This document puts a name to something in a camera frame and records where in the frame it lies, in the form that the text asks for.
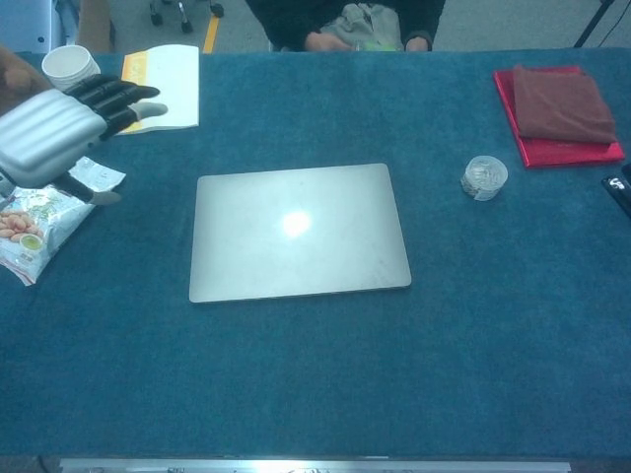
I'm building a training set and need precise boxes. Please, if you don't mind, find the folded brown cloth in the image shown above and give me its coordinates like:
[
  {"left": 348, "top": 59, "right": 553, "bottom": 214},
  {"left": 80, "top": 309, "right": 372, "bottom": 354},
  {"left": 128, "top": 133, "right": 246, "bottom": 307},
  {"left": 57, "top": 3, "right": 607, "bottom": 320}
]
[{"left": 512, "top": 64, "right": 617, "bottom": 145}]

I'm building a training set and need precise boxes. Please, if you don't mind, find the yellow and white book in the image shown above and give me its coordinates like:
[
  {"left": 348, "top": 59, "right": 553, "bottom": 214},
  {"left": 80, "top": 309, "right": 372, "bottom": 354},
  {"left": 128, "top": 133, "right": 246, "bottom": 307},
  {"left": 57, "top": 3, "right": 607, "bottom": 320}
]
[{"left": 119, "top": 43, "right": 201, "bottom": 135}]

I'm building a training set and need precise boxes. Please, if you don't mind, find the blue table cloth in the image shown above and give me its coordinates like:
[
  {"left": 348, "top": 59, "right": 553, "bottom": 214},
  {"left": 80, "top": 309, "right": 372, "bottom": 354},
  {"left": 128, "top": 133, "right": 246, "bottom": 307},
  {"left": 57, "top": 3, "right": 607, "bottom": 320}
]
[{"left": 0, "top": 47, "right": 631, "bottom": 459}]

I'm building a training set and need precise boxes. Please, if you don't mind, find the black device with white mark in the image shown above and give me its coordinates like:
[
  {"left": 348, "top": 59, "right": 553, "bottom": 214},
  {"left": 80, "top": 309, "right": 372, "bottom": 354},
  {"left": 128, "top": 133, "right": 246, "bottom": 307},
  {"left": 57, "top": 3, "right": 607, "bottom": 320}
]
[{"left": 600, "top": 163, "right": 631, "bottom": 221}]

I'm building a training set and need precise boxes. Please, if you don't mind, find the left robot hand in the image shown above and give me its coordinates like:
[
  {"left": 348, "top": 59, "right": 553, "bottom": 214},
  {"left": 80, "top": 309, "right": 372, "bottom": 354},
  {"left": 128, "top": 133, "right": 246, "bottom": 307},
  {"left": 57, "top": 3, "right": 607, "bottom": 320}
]
[{"left": 0, "top": 74, "right": 169, "bottom": 206}]

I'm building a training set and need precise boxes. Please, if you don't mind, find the red flat box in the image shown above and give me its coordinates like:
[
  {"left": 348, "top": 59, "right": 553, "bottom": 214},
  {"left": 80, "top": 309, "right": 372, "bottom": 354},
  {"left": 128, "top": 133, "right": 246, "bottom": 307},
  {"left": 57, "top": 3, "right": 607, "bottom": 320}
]
[{"left": 493, "top": 66, "right": 626, "bottom": 169}]

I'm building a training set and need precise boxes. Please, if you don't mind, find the clear plastic clip container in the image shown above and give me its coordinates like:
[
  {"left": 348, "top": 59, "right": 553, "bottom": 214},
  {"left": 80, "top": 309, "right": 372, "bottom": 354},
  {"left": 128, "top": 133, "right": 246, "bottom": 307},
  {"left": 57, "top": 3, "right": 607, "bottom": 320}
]
[{"left": 459, "top": 155, "right": 509, "bottom": 202}]

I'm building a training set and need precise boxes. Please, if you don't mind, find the seated person in dark clothes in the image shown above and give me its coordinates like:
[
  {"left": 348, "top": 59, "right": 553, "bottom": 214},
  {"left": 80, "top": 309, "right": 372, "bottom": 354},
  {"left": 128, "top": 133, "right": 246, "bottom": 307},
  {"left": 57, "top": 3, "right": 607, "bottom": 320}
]
[{"left": 245, "top": 0, "right": 448, "bottom": 53}]

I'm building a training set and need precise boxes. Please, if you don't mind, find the brown cardboard box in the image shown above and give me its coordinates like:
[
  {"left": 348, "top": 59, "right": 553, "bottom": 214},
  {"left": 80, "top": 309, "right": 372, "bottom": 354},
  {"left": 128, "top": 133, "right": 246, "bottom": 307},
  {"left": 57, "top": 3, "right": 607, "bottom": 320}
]
[{"left": 78, "top": 0, "right": 117, "bottom": 54}]

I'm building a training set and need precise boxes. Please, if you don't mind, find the black tripod leg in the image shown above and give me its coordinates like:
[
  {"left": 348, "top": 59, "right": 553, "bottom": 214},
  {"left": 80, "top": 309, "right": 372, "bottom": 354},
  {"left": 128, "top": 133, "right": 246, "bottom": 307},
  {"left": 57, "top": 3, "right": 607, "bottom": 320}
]
[{"left": 573, "top": 0, "right": 617, "bottom": 49}]

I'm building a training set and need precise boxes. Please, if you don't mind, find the white peanut snack bag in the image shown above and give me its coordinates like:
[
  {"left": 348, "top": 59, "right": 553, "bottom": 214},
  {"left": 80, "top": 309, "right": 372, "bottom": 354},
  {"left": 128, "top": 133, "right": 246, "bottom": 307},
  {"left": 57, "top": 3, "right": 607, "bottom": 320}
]
[{"left": 0, "top": 156, "right": 127, "bottom": 287}]

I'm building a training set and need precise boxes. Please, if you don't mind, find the brown plush toy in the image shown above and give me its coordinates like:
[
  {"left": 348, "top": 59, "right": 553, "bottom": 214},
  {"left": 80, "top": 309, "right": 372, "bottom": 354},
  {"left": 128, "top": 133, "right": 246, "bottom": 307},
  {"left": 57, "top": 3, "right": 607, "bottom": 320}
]
[{"left": 0, "top": 44, "right": 50, "bottom": 115}]

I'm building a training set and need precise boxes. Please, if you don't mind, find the silver laptop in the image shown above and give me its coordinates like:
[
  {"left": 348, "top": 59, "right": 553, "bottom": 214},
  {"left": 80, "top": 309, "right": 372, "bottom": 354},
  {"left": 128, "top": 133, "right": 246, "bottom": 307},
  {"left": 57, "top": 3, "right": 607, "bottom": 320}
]
[{"left": 188, "top": 163, "right": 413, "bottom": 304}]

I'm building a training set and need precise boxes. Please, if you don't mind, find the white paper cup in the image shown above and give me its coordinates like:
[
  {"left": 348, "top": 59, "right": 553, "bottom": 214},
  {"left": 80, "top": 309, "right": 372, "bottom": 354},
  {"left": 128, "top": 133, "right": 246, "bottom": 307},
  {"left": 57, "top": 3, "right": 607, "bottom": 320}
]
[{"left": 40, "top": 44, "right": 103, "bottom": 93}]

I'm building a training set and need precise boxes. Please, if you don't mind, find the white cabinet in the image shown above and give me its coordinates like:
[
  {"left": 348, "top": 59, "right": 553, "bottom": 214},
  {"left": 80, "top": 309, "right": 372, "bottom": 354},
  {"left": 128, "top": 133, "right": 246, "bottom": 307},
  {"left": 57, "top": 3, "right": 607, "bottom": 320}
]
[{"left": 29, "top": 0, "right": 83, "bottom": 53}]

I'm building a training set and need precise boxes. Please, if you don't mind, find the aluminium frame rail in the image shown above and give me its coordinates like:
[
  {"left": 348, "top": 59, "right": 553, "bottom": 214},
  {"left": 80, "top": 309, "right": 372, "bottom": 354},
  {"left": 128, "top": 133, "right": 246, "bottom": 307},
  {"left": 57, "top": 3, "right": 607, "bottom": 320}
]
[{"left": 58, "top": 456, "right": 572, "bottom": 473}]

